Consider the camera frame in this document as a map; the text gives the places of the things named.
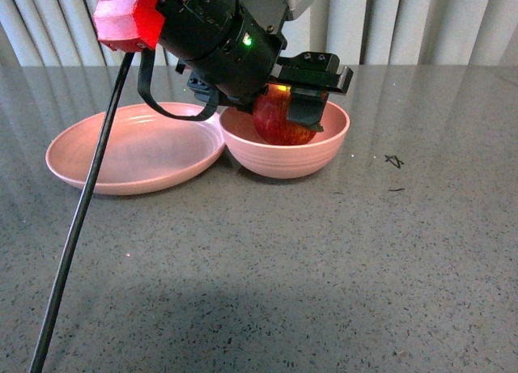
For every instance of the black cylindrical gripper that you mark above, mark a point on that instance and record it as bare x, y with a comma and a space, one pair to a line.
231, 47

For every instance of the red yellow apple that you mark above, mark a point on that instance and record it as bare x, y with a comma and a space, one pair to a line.
270, 119

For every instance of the pink round bowl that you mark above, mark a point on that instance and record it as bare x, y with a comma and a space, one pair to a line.
283, 162

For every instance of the pink shallow plate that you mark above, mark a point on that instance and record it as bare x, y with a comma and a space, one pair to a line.
146, 151

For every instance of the grey pleated curtain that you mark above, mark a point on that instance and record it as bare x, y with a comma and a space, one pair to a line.
360, 32

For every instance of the red plastic mount block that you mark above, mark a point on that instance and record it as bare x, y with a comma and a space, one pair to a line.
128, 25

